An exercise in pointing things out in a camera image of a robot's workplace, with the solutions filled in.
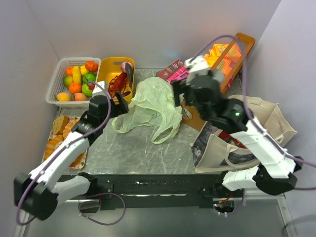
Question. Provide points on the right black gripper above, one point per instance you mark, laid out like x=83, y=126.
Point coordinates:
x=182, y=89

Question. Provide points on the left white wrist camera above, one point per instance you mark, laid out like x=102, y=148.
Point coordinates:
x=100, y=88

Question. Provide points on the beige canvas tote bag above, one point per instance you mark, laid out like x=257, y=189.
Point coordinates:
x=212, y=154

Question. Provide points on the orange toy pumpkin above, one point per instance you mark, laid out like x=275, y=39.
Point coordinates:
x=91, y=66

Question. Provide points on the yellow plastic bin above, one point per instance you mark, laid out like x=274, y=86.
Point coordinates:
x=109, y=68

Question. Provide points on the wooden snack tray box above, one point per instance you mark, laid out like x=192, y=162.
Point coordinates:
x=226, y=59

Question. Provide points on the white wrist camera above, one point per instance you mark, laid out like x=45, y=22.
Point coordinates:
x=100, y=88
x=196, y=67

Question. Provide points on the large red snack bag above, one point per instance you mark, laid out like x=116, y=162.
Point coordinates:
x=229, y=139

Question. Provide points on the toy peach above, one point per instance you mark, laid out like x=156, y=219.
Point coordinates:
x=80, y=97

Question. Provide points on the red toy lobster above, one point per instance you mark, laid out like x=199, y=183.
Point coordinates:
x=118, y=84

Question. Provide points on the pink box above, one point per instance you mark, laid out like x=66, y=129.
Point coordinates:
x=178, y=75

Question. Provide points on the yellow toy corn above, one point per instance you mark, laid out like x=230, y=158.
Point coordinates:
x=76, y=74

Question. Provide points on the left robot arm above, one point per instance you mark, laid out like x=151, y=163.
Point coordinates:
x=40, y=192

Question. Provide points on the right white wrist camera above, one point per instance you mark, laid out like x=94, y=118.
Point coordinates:
x=196, y=67

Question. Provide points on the pink toy onion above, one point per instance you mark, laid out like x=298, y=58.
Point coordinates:
x=124, y=64

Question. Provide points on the light green plastic bag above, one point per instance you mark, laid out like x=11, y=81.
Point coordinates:
x=152, y=106

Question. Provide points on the dark red box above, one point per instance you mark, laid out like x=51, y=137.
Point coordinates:
x=170, y=70

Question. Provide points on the toy orange fruit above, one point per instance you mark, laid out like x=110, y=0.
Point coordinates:
x=75, y=88

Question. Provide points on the toy bread slice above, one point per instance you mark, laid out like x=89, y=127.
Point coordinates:
x=59, y=125

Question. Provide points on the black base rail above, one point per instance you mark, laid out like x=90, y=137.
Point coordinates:
x=161, y=190

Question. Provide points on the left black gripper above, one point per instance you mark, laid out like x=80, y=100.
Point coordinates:
x=116, y=106

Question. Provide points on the white plastic fruit basket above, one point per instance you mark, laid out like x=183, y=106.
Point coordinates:
x=56, y=85

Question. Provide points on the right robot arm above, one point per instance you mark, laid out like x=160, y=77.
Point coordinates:
x=232, y=116

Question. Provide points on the yellow toy mango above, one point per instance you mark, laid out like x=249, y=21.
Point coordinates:
x=63, y=97

